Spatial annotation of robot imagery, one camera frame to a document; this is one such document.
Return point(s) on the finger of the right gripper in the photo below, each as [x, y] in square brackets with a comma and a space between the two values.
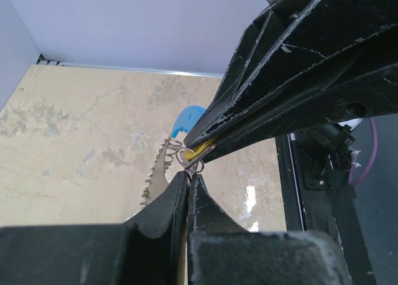
[360, 82]
[324, 28]

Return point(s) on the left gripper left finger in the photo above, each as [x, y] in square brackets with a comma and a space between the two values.
[149, 248]

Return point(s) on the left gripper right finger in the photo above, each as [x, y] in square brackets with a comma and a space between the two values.
[220, 251]

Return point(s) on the blue grey keyring with rings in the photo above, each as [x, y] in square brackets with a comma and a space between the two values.
[168, 160]

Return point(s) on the small yellow key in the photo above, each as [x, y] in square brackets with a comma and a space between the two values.
[199, 150]

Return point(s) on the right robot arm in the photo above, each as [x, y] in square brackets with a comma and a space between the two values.
[335, 142]

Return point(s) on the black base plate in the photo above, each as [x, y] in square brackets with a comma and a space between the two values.
[316, 196]

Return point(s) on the aluminium frame rail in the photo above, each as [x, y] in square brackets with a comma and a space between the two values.
[43, 61]

